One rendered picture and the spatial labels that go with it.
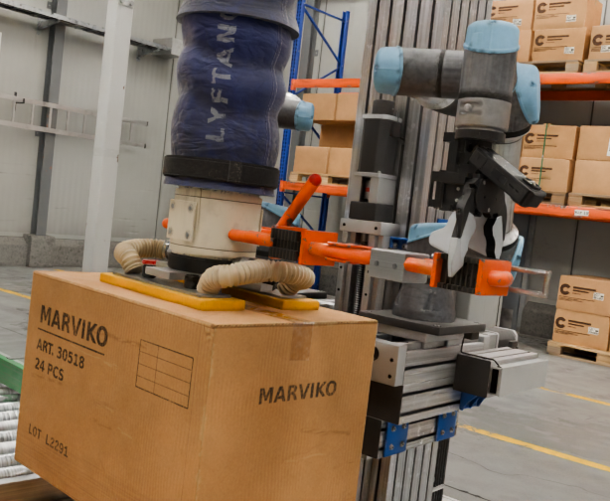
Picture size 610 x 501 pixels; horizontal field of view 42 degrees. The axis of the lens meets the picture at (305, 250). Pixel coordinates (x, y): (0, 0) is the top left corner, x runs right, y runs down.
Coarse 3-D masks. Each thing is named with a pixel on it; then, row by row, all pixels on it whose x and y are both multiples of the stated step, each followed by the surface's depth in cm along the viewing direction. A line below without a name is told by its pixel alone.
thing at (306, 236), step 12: (276, 228) 136; (288, 228) 139; (300, 228) 141; (276, 240) 136; (288, 240) 133; (300, 240) 132; (312, 240) 133; (324, 240) 135; (336, 240) 137; (276, 252) 135; (288, 252) 133; (300, 252) 132; (312, 264) 134; (324, 264) 136
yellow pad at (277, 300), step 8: (224, 288) 160; (232, 288) 158; (240, 288) 158; (248, 288) 156; (272, 288) 156; (232, 296) 158; (240, 296) 156; (248, 296) 154; (256, 296) 152; (264, 296) 151; (272, 296) 151; (280, 296) 150; (288, 296) 151; (296, 296) 153; (304, 296) 154; (264, 304) 151; (272, 304) 149; (280, 304) 147; (288, 304) 148; (296, 304) 149; (304, 304) 151; (312, 304) 152
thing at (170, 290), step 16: (112, 272) 159; (144, 272) 153; (128, 288) 150; (144, 288) 146; (160, 288) 143; (176, 288) 141; (192, 288) 143; (192, 304) 135; (208, 304) 135; (224, 304) 137; (240, 304) 140
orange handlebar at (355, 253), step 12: (264, 228) 182; (240, 240) 145; (252, 240) 142; (264, 240) 140; (312, 252) 132; (324, 252) 130; (336, 252) 128; (348, 252) 126; (360, 252) 124; (408, 264) 117; (420, 264) 116; (492, 276) 108; (504, 276) 108
